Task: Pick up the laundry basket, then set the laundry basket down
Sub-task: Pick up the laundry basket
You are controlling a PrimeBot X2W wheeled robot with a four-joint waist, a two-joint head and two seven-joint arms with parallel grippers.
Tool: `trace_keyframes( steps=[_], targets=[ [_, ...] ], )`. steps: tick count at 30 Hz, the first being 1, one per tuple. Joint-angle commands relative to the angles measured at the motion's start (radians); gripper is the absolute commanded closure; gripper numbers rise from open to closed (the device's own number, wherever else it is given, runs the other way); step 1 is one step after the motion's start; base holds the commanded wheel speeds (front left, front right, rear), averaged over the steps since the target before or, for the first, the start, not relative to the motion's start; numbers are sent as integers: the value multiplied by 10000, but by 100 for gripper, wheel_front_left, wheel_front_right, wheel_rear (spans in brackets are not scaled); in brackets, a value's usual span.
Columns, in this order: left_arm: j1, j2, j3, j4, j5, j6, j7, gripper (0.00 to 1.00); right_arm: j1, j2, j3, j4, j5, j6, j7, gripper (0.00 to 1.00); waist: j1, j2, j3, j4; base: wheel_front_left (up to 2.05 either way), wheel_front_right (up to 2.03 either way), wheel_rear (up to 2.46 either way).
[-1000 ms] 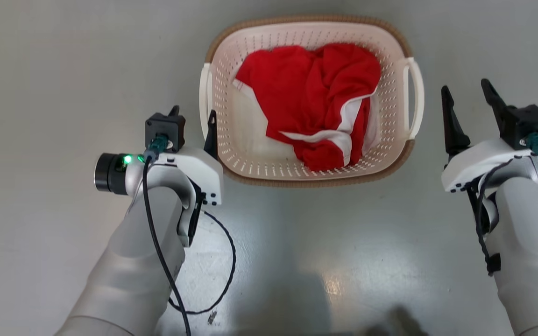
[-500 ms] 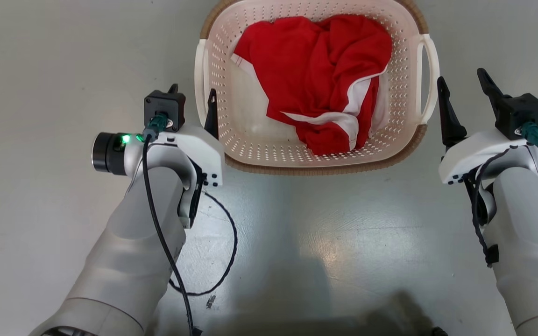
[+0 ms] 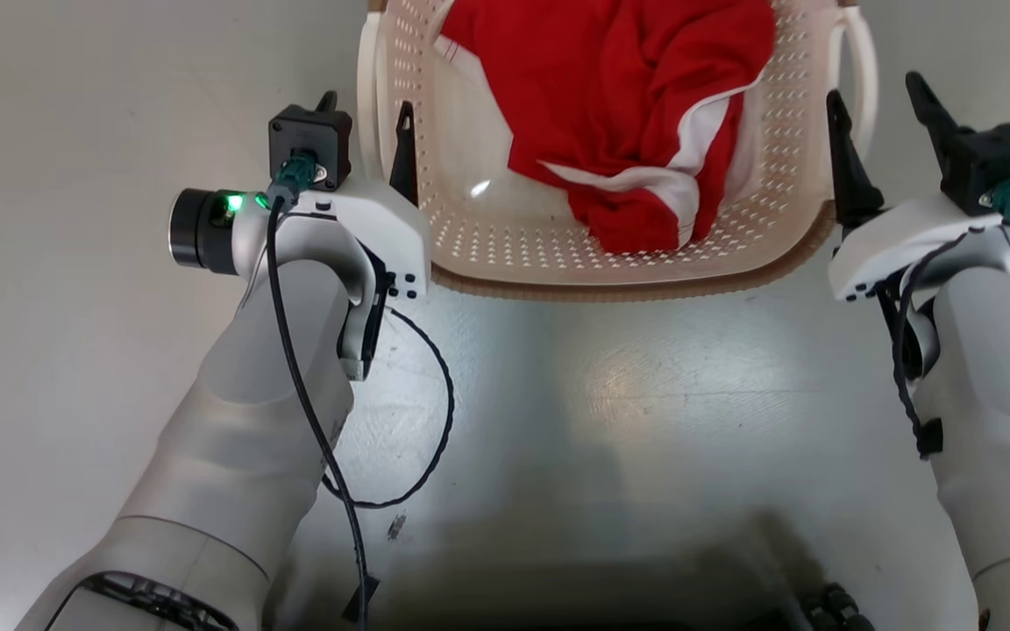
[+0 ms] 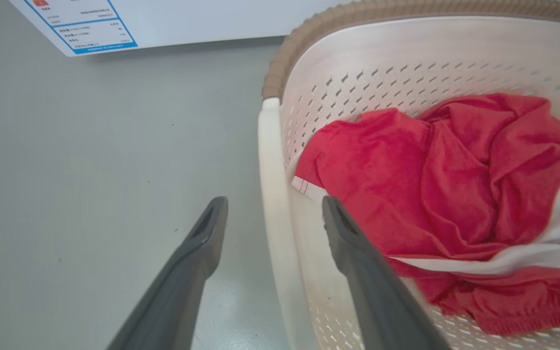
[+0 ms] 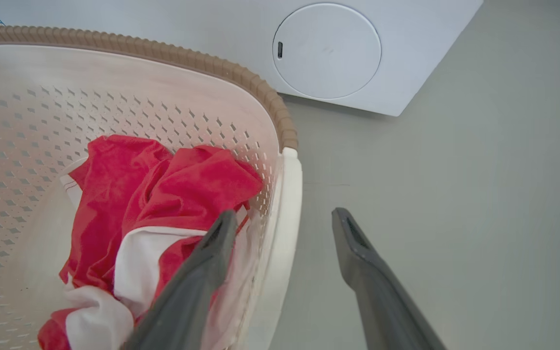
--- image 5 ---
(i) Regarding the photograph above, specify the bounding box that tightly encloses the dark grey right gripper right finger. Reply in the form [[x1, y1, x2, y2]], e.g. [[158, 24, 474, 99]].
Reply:
[[332, 208, 448, 350]]

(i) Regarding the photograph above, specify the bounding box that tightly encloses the red and white garment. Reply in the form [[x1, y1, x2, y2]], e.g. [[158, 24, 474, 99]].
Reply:
[[37, 135, 264, 350]]

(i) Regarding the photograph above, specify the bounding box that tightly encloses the round white filter cover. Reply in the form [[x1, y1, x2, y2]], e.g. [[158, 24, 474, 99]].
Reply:
[[272, 3, 382, 100]]

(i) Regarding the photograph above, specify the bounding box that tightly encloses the white washing machine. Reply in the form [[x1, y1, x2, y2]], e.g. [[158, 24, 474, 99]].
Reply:
[[0, 0, 484, 117]]

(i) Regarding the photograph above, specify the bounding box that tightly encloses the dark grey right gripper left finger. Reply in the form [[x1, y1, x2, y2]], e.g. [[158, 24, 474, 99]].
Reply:
[[121, 210, 238, 350]]

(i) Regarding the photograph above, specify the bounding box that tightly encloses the white perforated laundry basket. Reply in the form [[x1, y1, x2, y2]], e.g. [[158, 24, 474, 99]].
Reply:
[[0, 26, 303, 350]]

